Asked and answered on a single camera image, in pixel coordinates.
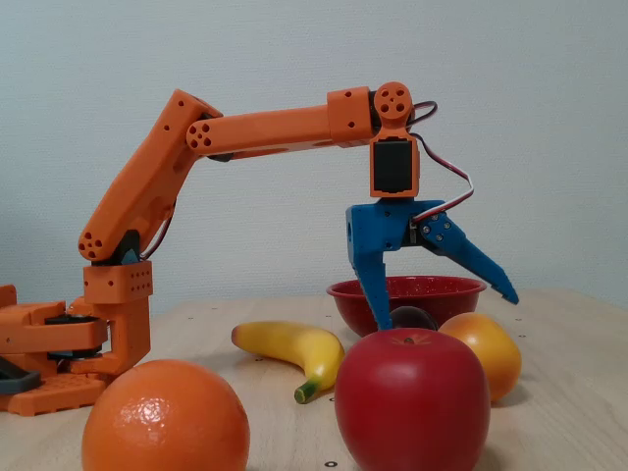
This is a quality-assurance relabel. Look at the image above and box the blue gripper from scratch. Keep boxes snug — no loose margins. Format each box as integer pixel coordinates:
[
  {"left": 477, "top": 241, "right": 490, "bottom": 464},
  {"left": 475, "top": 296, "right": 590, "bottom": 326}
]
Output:
[{"left": 344, "top": 199, "right": 520, "bottom": 334}]

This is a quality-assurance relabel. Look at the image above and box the yellow orange peach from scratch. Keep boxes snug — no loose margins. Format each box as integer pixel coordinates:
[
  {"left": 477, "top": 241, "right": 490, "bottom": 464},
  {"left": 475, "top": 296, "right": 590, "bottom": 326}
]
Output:
[{"left": 438, "top": 312, "right": 523, "bottom": 403}]

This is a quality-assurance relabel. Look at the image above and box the orange robot base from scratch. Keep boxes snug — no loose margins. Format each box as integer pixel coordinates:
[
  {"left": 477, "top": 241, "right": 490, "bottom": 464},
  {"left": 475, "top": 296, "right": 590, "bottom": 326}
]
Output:
[{"left": 0, "top": 259, "right": 153, "bottom": 418}]

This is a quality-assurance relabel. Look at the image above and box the red speckled bowl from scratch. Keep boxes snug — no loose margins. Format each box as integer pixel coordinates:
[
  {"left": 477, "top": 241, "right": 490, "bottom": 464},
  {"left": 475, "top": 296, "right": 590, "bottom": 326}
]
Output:
[{"left": 326, "top": 276, "right": 488, "bottom": 340}]

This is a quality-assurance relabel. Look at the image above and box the dark purple plum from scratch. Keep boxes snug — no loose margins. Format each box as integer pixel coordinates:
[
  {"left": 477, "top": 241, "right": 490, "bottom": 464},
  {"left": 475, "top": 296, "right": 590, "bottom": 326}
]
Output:
[{"left": 390, "top": 305, "right": 439, "bottom": 333}]

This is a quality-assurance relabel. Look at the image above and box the red apple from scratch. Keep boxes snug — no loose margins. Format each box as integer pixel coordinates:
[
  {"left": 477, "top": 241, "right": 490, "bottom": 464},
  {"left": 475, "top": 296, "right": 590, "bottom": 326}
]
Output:
[{"left": 334, "top": 327, "right": 492, "bottom": 471}]

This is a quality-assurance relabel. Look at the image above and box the yellow banana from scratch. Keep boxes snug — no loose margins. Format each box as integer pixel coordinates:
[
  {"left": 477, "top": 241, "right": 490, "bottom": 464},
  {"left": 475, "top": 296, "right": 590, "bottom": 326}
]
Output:
[{"left": 231, "top": 321, "right": 346, "bottom": 405}]

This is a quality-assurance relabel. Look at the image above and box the orange fruit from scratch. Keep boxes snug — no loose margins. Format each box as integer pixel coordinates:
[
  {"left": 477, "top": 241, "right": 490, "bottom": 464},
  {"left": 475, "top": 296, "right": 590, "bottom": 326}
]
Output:
[{"left": 81, "top": 359, "right": 251, "bottom": 471}]

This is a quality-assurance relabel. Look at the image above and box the black table clamp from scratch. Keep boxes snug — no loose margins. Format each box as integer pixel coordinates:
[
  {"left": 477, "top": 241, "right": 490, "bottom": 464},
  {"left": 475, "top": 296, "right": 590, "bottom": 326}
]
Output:
[{"left": 0, "top": 355, "right": 43, "bottom": 396}]

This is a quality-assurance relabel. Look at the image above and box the red white black servo cable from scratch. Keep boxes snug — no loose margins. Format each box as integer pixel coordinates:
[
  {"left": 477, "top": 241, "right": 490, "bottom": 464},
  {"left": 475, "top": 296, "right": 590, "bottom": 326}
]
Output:
[
  {"left": 138, "top": 200, "right": 177, "bottom": 261},
  {"left": 406, "top": 100, "right": 476, "bottom": 225}
]

